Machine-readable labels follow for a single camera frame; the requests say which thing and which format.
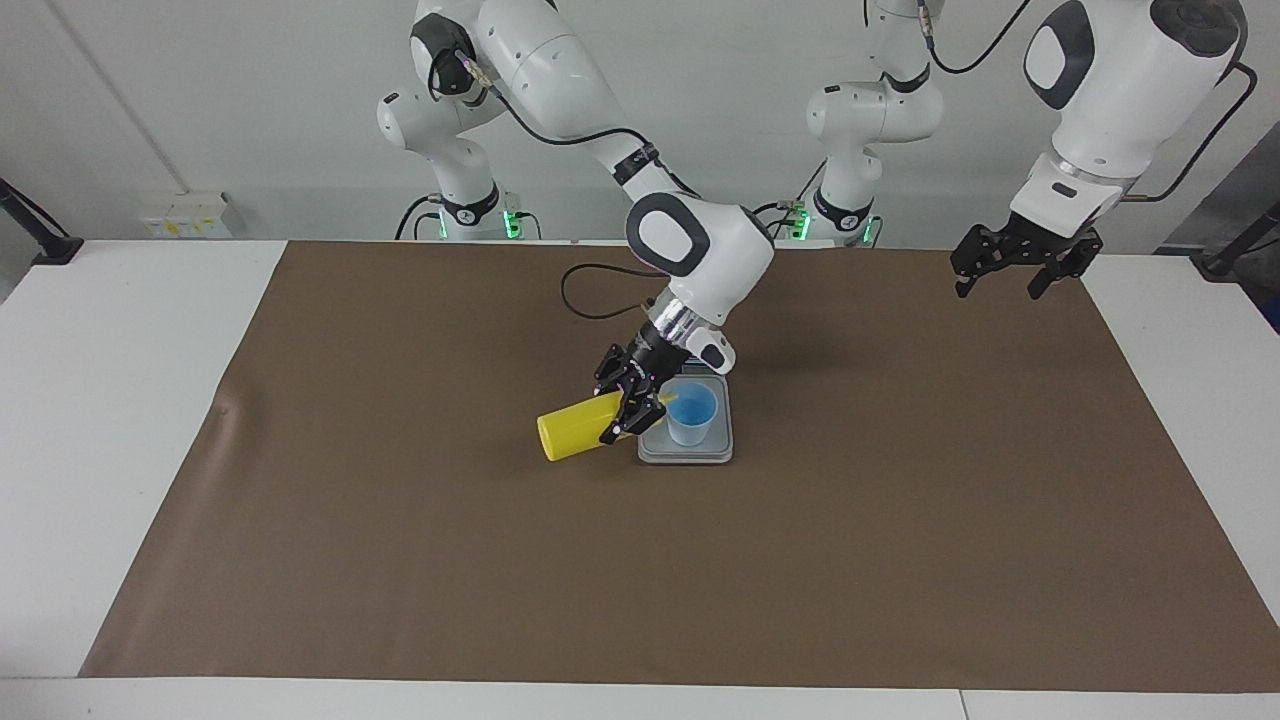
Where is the black right base cable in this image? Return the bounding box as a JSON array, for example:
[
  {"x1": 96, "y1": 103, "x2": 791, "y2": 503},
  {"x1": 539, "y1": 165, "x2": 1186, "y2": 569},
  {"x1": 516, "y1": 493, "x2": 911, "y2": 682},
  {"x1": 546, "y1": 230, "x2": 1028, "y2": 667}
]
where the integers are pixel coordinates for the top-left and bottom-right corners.
[{"x1": 394, "y1": 193, "x2": 446, "y2": 241}]

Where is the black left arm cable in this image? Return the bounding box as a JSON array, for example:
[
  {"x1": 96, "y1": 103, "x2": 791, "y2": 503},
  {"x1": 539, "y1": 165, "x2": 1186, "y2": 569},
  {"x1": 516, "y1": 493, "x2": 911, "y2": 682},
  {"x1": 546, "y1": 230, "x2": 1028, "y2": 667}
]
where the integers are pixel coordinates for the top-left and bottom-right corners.
[{"x1": 920, "y1": 0, "x2": 1259, "y2": 203}]

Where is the black clamp stand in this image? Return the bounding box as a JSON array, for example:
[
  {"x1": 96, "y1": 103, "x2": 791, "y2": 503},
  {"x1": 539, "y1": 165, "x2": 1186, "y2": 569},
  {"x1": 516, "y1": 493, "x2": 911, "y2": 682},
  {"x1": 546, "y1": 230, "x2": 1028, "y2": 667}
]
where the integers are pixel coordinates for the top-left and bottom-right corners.
[
  {"x1": 0, "y1": 178, "x2": 84, "y2": 266},
  {"x1": 1190, "y1": 200, "x2": 1280, "y2": 279}
]

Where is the brown table mat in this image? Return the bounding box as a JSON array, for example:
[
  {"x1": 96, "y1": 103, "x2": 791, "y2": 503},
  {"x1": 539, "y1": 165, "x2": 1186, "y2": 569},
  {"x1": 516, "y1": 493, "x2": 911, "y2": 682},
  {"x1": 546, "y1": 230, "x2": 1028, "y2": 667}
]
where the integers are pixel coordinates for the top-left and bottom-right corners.
[{"x1": 78, "y1": 240, "x2": 1280, "y2": 694}]

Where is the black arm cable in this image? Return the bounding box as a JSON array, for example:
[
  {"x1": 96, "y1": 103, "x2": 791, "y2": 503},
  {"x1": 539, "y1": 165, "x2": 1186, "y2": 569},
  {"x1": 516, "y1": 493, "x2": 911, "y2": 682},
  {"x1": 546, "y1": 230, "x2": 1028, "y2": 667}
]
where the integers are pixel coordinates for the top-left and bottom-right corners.
[
  {"x1": 428, "y1": 45, "x2": 701, "y2": 323},
  {"x1": 920, "y1": 0, "x2": 1259, "y2": 203}
]

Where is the silver digital kitchen scale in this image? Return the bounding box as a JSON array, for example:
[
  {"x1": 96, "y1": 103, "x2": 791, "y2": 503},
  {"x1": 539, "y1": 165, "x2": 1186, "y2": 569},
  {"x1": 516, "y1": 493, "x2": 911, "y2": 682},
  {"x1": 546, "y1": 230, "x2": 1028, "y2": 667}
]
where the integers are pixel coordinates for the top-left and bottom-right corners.
[{"x1": 637, "y1": 373, "x2": 734, "y2": 465}]

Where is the yellow squeeze bottle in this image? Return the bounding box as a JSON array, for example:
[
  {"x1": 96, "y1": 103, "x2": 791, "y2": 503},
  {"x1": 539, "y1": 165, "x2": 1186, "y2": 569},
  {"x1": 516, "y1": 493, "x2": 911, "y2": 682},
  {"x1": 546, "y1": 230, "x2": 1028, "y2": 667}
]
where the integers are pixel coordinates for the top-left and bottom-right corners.
[{"x1": 537, "y1": 390, "x2": 679, "y2": 463}]

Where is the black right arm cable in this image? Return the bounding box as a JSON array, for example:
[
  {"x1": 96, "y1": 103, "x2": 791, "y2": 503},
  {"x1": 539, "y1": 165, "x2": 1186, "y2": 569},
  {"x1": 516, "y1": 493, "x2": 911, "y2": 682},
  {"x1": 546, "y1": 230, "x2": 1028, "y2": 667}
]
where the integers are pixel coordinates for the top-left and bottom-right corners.
[{"x1": 428, "y1": 45, "x2": 701, "y2": 323}]

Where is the black base cable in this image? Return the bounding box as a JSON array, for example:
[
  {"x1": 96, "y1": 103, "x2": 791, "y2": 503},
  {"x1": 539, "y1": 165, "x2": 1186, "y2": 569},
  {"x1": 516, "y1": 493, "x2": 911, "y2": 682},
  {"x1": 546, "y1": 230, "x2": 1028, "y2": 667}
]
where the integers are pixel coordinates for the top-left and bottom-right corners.
[
  {"x1": 733, "y1": 158, "x2": 829, "y2": 241},
  {"x1": 394, "y1": 193, "x2": 446, "y2": 241}
]

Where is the black left base cable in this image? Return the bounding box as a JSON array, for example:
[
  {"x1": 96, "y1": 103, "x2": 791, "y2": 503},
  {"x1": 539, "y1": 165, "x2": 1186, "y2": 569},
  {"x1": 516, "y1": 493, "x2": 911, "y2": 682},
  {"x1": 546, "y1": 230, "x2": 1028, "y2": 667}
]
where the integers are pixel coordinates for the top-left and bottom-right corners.
[{"x1": 733, "y1": 158, "x2": 829, "y2": 241}]

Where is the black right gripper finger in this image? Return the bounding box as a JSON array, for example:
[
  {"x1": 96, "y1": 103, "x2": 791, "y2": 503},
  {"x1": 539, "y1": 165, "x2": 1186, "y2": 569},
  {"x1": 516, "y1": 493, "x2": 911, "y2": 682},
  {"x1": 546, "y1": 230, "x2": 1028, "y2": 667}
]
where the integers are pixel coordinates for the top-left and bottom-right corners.
[
  {"x1": 593, "y1": 343, "x2": 636, "y2": 396},
  {"x1": 598, "y1": 385, "x2": 669, "y2": 446}
]

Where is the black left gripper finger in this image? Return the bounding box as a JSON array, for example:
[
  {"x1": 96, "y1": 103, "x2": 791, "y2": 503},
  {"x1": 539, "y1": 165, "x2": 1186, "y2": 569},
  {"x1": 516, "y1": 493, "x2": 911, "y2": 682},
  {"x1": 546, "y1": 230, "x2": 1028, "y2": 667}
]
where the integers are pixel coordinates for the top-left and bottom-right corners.
[
  {"x1": 1028, "y1": 235, "x2": 1104, "y2": 301},
  {"x1": 950, "y1": 226, "x2": 1004, "y2": 299}
]

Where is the light blue plastic cup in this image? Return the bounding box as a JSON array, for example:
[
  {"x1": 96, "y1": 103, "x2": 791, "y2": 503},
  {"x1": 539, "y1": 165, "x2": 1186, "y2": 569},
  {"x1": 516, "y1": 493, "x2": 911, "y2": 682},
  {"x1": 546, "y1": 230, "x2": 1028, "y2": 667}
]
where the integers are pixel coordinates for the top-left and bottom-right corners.
[{"x1": 666, "y1": 382, "x2": 719, "y2": 448}]

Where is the white wall outlet strip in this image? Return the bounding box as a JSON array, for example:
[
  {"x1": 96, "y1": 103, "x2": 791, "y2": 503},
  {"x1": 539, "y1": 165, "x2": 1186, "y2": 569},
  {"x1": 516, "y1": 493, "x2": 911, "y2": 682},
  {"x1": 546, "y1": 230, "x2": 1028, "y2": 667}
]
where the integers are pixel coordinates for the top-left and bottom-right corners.
[{"x1": 138, "y1": 192, "x2": 233, "y2": 239}]

